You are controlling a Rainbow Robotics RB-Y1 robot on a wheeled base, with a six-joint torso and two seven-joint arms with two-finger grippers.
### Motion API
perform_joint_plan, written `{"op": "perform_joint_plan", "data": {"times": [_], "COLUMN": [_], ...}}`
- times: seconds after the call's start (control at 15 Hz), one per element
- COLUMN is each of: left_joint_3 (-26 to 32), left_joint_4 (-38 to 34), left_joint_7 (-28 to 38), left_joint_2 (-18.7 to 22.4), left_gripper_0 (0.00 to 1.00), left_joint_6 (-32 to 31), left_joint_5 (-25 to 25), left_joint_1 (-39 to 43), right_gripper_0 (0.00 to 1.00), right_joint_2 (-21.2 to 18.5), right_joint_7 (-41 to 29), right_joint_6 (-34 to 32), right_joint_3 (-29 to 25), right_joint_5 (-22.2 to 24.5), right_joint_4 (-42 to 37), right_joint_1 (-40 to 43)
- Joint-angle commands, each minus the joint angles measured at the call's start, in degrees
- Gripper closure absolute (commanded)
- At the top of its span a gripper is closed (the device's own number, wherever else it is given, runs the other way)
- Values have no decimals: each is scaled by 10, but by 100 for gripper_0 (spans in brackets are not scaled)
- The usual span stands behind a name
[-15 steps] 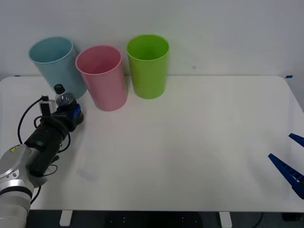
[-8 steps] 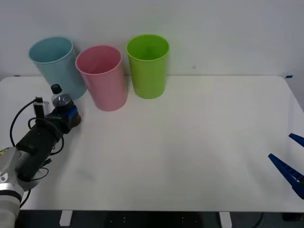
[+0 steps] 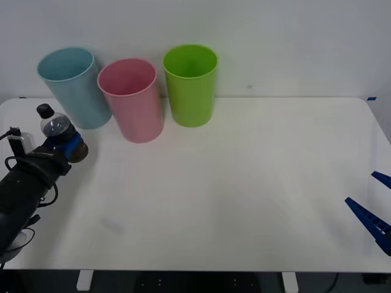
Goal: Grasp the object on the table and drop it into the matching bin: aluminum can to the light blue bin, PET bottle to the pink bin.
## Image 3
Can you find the pale blue plastic bin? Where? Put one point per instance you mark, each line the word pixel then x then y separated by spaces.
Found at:
pixel 81 97

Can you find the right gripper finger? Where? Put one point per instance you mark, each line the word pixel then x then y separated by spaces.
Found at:
pixel 371 221
pixel 383 179

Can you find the dark drink plastic bottle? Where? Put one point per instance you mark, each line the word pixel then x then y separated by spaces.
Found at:
pixel 56 126

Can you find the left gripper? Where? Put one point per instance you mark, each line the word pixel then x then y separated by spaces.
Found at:
pixel 46 163

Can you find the pink plastic bin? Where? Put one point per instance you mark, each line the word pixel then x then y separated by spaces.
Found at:
pixel 137 116

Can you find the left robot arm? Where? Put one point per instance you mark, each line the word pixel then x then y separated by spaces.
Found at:
pixel 18 192

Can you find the white table leg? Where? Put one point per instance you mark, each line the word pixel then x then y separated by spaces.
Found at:
pixel 84 280
pixel 289 281

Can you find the green plastic bin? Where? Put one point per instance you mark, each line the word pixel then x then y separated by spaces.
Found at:
pixel 191 97

